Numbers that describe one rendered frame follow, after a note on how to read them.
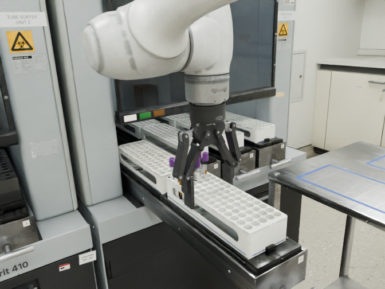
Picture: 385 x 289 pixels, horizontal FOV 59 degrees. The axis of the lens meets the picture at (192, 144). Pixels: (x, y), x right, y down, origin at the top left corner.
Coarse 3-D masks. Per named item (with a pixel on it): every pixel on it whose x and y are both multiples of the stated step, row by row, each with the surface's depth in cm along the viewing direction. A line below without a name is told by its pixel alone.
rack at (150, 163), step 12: (132, 144) 109; (144, 144) 108; (120, 156) 106; (132, 156) 98; (144, 156) 98; (156, 156) 98; (168, 156) 98; (132, 168) 99; (144, 168) 92; (156, 168) 90; (168, 168) 89; (156, 180) 87
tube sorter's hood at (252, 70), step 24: (120, 0) 86; (240, 0) 106; (264, 0) 112; (240, 24) 109; (264, 24) 114; (240, 48) 111; (264, 48) 117; (240, 72) 114; (264, 72) 120; (120, 96) 92; (144, 96) 96; (168, 96) 101; (240, 96) 115; (264, 96) 121; (120, 120) 93; (144, 120) 98
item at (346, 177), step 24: (360, 144) 114; (288, 168) 97; (312, 168) 97; (336, 168) 96; (360, 168) 96; (384, 168) 95; (312, 192) 83; (336, 192) 83; (360, 192) 82; (384, 192) 82; (360, 216) 73; (384, 216) 72; (336, 288) 126; (360, 288) 125
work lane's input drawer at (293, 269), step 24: (120, 168) 106; (144, 192) 91; (168, 216) 81; (192, 240) 73; (216, 240) 67; (288, 240) 65; (216, 264) 67; (240, 264) 61; (264, 264) 59; (288, 264) 62; (240, 288) 62; (264, 288) 59; (288, 288) 64; (312, 288) 62
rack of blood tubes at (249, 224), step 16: (208, 176) 83; (208, 192) 74; (224, 192) 75; (240, 192) 74; (208, 208) 69; (224, 208) 68; (240, 208) 68; (256, 208) 68; (272, 208) 67; (208, 224) 70; (224, 224) 72; (240, 224) 64; (256, 224) 63; (272, 224) 62; (224, 240) 66; (240, 240) 62; (256, 240) 60; (272, 240) 63
